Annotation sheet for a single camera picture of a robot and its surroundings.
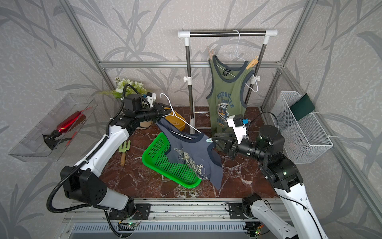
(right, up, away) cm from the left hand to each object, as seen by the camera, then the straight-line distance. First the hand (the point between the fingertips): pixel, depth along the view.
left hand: (171, 109), depth 74 cm
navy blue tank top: (+13, -17, -13) cm, 25 cm away
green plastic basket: (-14, -29, +18) cm, 37 cm away
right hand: (+20, -12, -19) cm, 29 cm away
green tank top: (+29, +7, +13) cm, 33 cm away
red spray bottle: (-45, -7, -8) cm, 47 cm away
